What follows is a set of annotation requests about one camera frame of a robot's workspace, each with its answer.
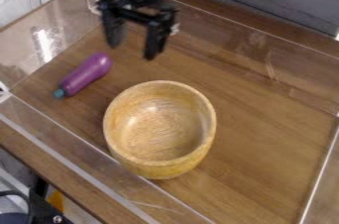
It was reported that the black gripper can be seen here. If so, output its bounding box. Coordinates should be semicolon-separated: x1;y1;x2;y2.
96;0;179;60

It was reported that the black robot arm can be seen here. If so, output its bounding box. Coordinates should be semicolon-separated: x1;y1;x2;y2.
96;0;179;60

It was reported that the black clamp with screw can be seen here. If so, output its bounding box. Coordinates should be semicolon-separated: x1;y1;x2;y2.
29;176;74;224

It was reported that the clear acrylic tray wall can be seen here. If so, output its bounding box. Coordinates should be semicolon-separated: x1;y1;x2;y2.
0;0;339;224

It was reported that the brown wooden bowl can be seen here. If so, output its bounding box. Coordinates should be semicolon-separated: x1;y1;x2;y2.
103;80;217;179

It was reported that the black cable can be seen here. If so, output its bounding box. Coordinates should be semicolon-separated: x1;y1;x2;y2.
0;189;34;224

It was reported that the purple toy eggplant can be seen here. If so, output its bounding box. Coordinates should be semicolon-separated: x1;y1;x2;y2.
53;53;112;98

